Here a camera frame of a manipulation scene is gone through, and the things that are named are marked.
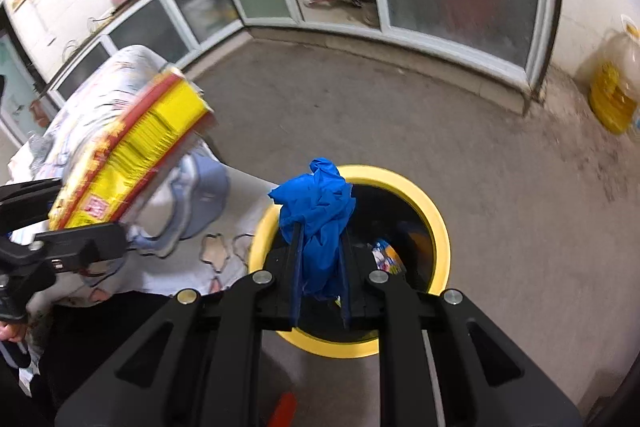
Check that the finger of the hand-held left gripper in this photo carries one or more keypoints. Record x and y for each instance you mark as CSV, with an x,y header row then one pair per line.
x,y
25,202
80,244

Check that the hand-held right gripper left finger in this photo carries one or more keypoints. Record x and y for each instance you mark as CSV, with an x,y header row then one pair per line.
x,y
296,287

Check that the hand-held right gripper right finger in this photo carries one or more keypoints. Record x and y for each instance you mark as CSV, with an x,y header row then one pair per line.
x,y
345,287

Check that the yellow-rimmed black trash bin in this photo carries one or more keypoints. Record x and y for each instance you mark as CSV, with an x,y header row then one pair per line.
x,y
442,257

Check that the yellow and red snack packet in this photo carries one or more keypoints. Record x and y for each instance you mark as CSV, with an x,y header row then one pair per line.
x,y
150,132

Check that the person's left hand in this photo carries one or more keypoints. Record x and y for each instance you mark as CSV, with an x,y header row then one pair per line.
x,y
9,332

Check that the colourful printed wrapper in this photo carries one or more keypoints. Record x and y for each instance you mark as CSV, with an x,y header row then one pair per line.
x,y
389,257

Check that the large yellow oil jug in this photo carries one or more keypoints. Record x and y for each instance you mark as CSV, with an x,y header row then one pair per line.
x,y
612,92

